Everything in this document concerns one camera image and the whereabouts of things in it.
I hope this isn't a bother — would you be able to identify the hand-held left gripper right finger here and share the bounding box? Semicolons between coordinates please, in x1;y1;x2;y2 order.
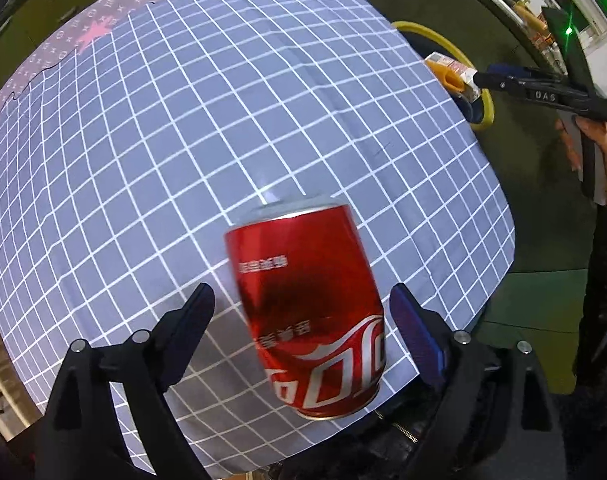
389;282;569;480

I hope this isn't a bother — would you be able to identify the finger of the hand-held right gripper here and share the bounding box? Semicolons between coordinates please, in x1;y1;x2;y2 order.
473;62;580;105

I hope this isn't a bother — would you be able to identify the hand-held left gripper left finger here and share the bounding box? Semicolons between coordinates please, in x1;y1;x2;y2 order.
34;282;217;480

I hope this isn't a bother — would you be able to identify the small red white box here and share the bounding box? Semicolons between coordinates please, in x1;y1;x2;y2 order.
427;52;481;103

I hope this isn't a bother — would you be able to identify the yellow rimmed trash bin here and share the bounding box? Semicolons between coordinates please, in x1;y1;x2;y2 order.
391;21;495;133

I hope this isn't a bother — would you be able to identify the red soda can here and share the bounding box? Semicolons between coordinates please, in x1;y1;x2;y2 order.
224;199;388;421

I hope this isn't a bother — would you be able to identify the brown bottle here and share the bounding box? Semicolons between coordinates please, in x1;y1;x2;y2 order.
512;0;553;37

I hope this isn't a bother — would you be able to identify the purple checked tablecloth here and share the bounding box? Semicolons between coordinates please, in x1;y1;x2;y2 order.
0;0;517;478

